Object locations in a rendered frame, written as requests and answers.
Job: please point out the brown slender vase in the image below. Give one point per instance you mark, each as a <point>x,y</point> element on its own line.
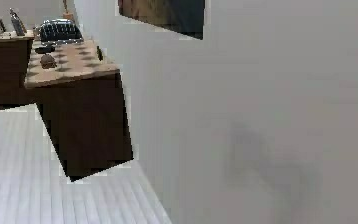
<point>67,11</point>

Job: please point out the dark brown kitchen counter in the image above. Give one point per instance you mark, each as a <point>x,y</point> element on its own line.
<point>83,113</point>

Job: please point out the framed wall picture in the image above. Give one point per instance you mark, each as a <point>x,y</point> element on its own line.
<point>167,15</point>

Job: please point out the dark grey upright bottle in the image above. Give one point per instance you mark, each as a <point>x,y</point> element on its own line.
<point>17,24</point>

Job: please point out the black flat pan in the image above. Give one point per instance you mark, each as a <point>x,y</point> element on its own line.
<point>44,49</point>

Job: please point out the black ribbed toaster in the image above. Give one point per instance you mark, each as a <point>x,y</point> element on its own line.
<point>60,30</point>

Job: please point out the brown round bread loaf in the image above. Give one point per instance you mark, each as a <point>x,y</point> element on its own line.
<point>48,61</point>

